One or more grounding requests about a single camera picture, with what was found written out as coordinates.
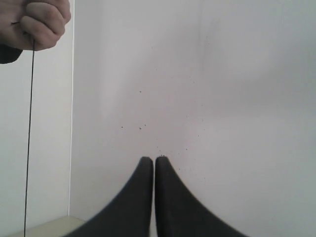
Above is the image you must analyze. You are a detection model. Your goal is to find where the black string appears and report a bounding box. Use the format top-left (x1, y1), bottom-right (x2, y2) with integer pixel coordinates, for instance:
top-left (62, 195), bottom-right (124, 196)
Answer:
top-left (23, 32), bottom-right (36, 237)

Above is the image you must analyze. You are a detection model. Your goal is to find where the person's hand holding string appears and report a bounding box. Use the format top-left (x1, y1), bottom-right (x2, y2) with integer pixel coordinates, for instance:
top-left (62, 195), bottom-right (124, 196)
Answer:
top-left (0, 0), bottom-right (71, 51)

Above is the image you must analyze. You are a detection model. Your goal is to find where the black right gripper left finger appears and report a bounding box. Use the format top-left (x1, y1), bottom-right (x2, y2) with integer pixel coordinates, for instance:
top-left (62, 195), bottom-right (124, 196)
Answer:
top-left (67, 157), bottom-right (154, 237)

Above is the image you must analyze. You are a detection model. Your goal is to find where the dark sleeve forearm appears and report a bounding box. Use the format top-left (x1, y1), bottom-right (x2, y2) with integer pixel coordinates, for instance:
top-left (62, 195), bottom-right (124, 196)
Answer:
top-left (0, 44), bottom-right (23, 64)

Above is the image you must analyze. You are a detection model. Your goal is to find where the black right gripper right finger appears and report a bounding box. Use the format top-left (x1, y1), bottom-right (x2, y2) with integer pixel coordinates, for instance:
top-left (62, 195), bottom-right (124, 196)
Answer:
top-left (155, 157), bottom-right (244, 237)

